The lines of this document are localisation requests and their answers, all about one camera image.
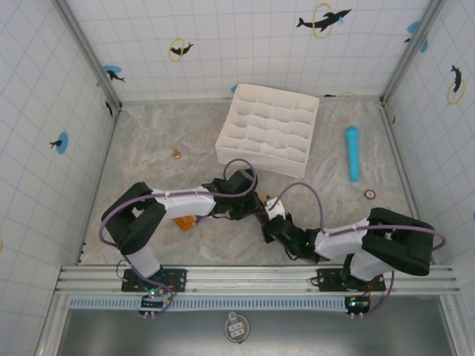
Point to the purple sock with striped cuff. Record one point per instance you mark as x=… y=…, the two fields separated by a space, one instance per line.
x=262 y=216

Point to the white fabric divided organizer box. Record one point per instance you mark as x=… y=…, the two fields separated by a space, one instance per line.
x=267 y=122

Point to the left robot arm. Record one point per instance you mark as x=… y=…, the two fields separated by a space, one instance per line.
x=130 y=222

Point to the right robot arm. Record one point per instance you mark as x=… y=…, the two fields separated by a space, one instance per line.
x=397 y=237

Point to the small gold pawn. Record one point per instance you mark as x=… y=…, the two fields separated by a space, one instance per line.
x=176 y=154

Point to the small red white round disc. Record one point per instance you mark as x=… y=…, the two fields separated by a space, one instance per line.
x=370 y=193

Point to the light blue cylindrical tool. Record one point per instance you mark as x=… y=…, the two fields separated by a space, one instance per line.
x=352 y=152

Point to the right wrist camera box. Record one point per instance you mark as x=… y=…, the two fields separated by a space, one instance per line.
x=275 y=209

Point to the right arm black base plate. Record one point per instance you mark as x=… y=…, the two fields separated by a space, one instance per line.
x=326 y=278

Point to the aluminium mounting rail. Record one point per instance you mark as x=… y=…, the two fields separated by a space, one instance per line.
x=241 y=276

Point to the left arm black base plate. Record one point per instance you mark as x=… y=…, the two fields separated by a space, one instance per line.
x=178 y=278

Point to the aluminium frame post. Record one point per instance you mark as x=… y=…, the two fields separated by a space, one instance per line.
x=411 y=52
x=90 y=55

